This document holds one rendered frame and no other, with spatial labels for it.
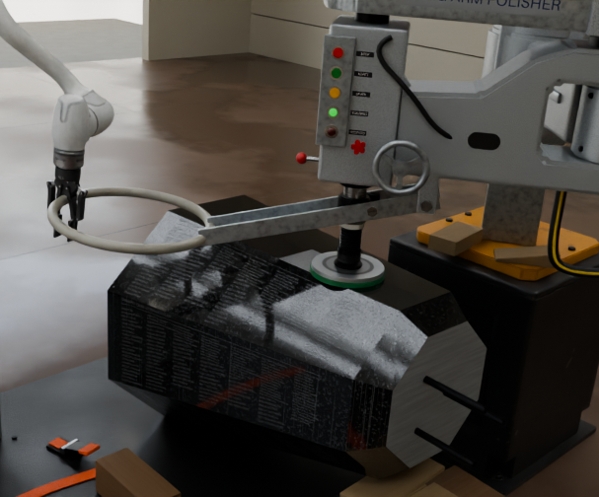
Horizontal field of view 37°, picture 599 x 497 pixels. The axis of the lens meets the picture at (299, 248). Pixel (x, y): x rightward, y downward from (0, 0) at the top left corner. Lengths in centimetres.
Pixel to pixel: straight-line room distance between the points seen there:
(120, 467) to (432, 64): 755
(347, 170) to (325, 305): 39
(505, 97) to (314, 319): 79
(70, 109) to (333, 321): 96
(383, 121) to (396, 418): 79
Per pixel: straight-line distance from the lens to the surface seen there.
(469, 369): 262
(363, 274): 252
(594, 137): 242
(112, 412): 341
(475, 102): 234
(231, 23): 1155
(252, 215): 262
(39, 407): 347
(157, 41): 1084
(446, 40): 974
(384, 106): 233
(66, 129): 266
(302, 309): 252
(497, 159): 238
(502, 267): 296
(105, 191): 285
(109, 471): 290
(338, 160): 237
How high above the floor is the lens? 181
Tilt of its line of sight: 21 degrees down
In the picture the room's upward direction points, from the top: 4 degrees clockwise
